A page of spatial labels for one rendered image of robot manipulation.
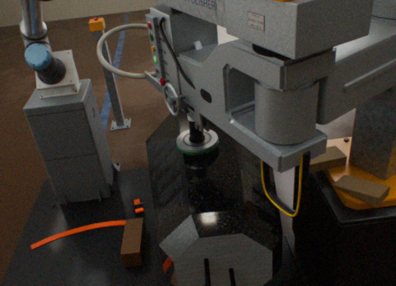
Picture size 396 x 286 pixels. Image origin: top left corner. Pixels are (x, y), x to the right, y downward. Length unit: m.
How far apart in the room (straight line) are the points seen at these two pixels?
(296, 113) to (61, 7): 7.99
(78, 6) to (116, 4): 0.80
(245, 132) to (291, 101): 0.24
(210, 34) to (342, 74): 0.64
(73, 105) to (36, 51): 0.40
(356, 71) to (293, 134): 0.29
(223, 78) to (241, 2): 0.32
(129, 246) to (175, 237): 0.87
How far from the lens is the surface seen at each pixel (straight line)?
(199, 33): 1.65
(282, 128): 1.18
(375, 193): 1.75
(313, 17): 0.96
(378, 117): 1.77
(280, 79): 1.06
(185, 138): 1.96
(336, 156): 1.91
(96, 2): 8.74
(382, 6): 1.57
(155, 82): 2.08
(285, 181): 3.05
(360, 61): 1.33
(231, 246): 1.63
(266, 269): 1.77
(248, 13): 1.07
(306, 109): 1.17
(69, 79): 2.78
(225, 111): 1.37
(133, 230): 2.59
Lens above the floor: 1.92
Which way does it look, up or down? 32 degrees down
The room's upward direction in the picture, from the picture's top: 7 degrees counter-clockwise
